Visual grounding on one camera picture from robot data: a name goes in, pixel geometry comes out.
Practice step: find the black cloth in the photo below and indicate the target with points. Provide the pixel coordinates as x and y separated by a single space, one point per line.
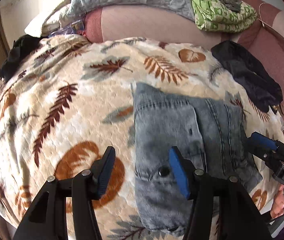
16 55

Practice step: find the leaf-print fleece blanket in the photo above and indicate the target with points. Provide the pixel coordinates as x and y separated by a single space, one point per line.
56 120

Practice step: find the black garment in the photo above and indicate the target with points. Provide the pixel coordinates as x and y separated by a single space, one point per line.
249 75

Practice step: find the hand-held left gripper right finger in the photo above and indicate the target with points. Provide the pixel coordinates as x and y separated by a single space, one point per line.
179 175

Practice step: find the pink bed sheet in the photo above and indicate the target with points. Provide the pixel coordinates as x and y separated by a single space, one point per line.
144 25

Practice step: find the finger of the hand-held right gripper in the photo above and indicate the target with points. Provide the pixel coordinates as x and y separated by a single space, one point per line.
257 148
263 141

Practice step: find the cream pillow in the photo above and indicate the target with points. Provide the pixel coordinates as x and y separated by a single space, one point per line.
46 22

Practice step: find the maroon textured cover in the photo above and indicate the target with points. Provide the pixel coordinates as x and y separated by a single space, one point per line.
282 42

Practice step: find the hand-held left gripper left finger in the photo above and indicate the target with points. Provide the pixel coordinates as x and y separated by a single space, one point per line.
105 175

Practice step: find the grey denim pants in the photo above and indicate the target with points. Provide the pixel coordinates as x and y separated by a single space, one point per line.
162 125

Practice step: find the green printed quilt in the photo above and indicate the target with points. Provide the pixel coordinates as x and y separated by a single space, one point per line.
214 15

